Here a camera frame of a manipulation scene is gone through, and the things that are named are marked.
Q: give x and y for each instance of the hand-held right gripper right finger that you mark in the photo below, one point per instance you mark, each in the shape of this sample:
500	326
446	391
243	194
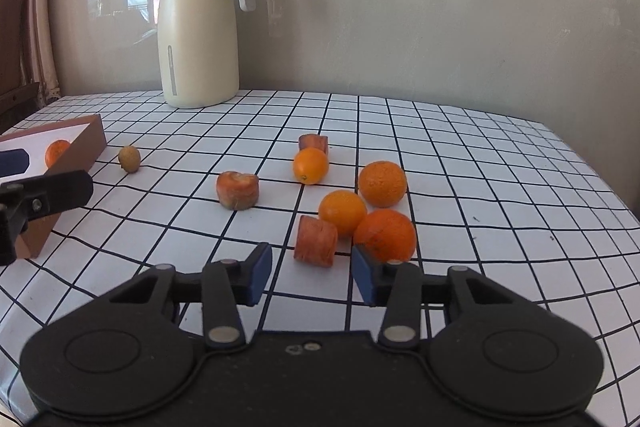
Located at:
364	277

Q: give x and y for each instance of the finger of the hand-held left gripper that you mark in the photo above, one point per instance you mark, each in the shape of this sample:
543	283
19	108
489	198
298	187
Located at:
12	162
55	193

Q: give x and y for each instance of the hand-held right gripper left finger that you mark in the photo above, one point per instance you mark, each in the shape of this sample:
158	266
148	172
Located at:
260	274

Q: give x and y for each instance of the brown cardboard box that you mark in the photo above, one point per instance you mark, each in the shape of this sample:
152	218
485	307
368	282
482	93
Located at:
75	157

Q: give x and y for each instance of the carrot piece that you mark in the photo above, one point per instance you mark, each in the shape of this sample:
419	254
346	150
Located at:
316	241
314	141
238	191

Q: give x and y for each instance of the small yellowish orange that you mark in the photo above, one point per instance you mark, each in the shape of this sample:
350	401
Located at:
310	166
342	212

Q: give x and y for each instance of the small brown longan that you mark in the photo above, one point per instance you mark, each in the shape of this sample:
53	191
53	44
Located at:
129	158

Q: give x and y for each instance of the beige patterned curtain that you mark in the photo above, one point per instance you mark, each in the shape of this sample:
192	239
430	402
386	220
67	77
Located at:
44	32

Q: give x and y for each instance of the white black-grid tablecloth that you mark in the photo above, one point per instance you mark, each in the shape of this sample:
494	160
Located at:
475	157

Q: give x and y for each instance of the cream thermos jug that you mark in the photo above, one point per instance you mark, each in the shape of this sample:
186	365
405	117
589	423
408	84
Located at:
200	32

